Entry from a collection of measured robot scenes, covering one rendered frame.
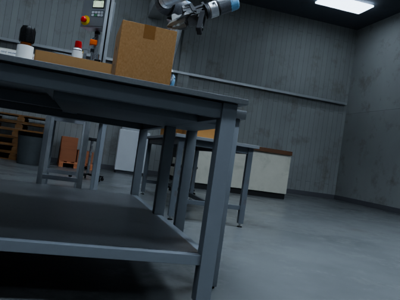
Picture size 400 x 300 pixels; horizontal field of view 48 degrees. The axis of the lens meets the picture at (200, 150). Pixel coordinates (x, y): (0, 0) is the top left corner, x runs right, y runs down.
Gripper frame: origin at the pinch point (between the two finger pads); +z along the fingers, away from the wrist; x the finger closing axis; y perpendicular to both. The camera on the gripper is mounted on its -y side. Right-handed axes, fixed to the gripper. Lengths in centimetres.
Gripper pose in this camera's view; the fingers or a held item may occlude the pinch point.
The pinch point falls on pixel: (170, 26)
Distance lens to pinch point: 219.3
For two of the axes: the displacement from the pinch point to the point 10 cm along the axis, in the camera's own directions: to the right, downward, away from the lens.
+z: -9.3, 3.4, -1.4
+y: -3.7, -7.8, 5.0
